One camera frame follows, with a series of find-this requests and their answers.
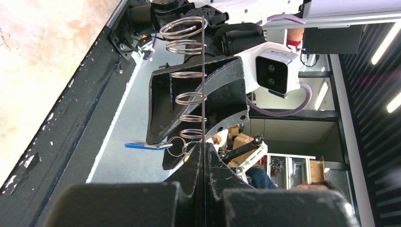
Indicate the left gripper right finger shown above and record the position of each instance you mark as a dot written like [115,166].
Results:
[233,203]

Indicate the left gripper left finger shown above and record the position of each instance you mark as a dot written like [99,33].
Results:
[171,203]

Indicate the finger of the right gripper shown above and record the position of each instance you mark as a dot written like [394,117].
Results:
[164,112]
[226,104]

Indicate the blue key tag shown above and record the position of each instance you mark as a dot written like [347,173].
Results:
[143,146]

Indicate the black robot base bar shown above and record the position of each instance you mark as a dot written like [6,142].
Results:
[64,148]

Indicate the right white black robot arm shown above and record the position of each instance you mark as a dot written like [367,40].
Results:
[233,25]

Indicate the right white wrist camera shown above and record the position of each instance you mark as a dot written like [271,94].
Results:
[272,66]

